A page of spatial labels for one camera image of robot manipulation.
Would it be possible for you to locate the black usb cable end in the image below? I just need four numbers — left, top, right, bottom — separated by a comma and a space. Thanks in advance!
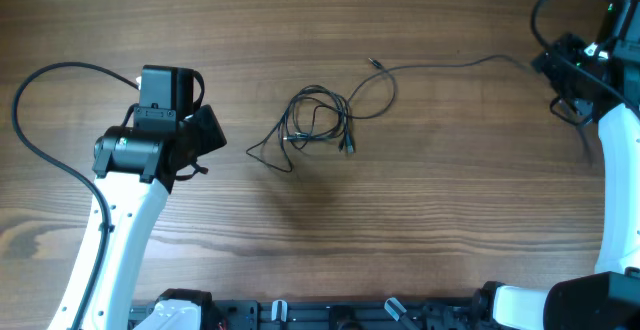
346, 54, 532, 120

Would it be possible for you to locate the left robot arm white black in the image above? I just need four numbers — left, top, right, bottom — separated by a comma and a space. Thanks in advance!
50, 65, 226, 329

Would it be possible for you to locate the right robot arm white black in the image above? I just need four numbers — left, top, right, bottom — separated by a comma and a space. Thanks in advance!
471, 0, 639, 329

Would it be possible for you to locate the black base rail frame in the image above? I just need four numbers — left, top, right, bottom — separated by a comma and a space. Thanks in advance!
127, 298, 502, 330

